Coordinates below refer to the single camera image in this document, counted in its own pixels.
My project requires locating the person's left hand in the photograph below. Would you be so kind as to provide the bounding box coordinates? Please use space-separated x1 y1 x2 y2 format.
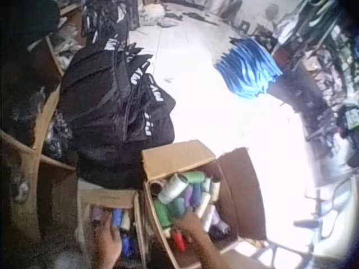
94 220 123 269

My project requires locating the person's right hand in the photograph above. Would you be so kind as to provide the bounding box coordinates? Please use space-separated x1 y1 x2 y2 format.
173 210 210 245

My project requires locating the red thread spool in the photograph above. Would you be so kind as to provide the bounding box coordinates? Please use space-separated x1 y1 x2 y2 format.
172 230 188 252

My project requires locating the dark blue thread spool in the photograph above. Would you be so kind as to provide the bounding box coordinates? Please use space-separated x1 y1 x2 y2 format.
122 236 136 258

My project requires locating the heap of mixed thread spools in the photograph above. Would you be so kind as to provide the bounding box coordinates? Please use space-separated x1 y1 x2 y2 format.
150 171 231 239

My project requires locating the purple thread spool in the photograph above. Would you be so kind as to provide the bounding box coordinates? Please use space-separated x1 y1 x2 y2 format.
91 206 105 225

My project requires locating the small cardboard box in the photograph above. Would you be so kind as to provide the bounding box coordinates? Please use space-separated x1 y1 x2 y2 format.
78 188 146 269

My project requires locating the large open cardboard box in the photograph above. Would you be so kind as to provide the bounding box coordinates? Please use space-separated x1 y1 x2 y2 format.
141 140 267 269

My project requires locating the pile of black printed bags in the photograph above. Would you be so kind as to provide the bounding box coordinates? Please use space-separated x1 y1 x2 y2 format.
57 41 177 190

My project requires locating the wooden shelf with clutter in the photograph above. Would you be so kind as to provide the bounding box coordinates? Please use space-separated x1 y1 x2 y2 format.
0 2 86 244

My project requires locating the white plastic chair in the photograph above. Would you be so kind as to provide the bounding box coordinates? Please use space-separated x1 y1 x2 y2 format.
293 175 359 260

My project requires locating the stack of blue fabric pieces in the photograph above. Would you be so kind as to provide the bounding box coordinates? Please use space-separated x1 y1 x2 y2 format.
213 36 283 99

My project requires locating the row of sewing machine tables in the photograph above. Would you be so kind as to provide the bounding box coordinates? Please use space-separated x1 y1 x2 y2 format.
269 0 359 169

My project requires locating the dark wooden stool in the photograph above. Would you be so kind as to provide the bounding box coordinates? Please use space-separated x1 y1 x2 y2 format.
235 20 252 35

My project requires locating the heap of white cloth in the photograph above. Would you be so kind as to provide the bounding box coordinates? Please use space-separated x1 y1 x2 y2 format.
139 4 167 25

